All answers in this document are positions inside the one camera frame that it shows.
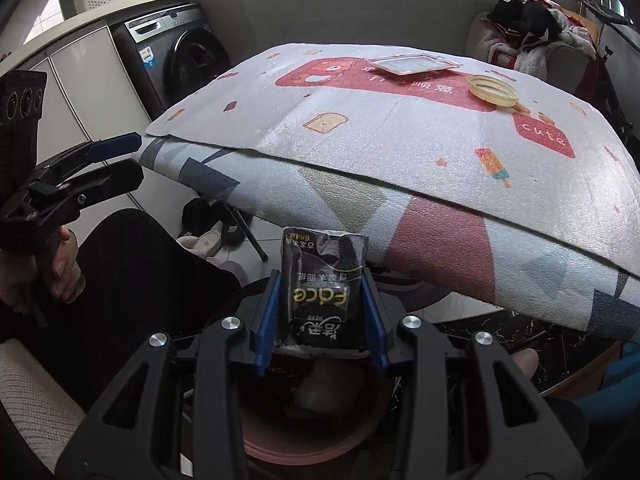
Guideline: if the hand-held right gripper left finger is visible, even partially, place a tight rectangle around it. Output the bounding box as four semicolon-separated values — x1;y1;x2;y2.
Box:
55;269;282;480

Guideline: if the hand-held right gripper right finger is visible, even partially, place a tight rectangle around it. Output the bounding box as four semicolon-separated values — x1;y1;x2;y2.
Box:
361;266;586;480

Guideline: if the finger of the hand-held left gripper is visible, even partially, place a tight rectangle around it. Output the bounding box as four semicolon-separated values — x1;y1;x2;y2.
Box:
37;131;143;176
55;160;145;206

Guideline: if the black tissue packet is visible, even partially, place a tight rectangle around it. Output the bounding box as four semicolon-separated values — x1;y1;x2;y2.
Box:
277;226;371;362

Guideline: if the brown trash bin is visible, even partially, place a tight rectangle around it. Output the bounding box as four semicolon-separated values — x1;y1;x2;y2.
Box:
180;277;451;480

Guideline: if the person's left hand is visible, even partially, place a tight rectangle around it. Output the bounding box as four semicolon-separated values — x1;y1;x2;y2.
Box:
0;229;84;307

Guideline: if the white cabinet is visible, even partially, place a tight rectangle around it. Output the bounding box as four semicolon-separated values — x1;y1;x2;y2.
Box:
0;24;153;243

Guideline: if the beige slipper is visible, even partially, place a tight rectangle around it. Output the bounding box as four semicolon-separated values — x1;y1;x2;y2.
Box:
206;257;249;287
177;230;227;259

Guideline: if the black tripod leg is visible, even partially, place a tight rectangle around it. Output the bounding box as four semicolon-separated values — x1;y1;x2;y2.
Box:
226;204;269;264

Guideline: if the grey washing machine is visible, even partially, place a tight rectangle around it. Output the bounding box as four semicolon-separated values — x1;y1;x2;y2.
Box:
110;2;234;117

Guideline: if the person's leg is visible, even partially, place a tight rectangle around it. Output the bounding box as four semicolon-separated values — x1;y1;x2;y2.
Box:
30;207;243;393

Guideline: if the white printed foam mat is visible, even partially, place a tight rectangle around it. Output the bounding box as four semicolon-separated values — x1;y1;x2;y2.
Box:
145;42;640;282

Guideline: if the beige knit cloth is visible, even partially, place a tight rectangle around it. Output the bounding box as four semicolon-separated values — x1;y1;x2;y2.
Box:
0;336;87;463

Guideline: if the blue cloth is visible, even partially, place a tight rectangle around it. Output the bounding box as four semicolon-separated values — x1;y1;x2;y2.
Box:
577;339;640;438

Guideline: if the yellow plastic lid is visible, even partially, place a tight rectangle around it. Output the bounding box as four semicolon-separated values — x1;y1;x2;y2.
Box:
466;73;521;111

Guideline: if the clear rectangular plastic lid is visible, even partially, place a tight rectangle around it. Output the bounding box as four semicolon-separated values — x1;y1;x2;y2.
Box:
372;51;461;79

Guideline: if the beige chair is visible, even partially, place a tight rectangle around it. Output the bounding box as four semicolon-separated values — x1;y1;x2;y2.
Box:
465;10;603;98

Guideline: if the pile of clothes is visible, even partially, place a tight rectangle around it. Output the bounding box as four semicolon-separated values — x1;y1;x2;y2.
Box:
482;0;598;78

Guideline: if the black exercise bike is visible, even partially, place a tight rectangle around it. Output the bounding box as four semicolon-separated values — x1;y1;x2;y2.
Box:
570;0;640;138

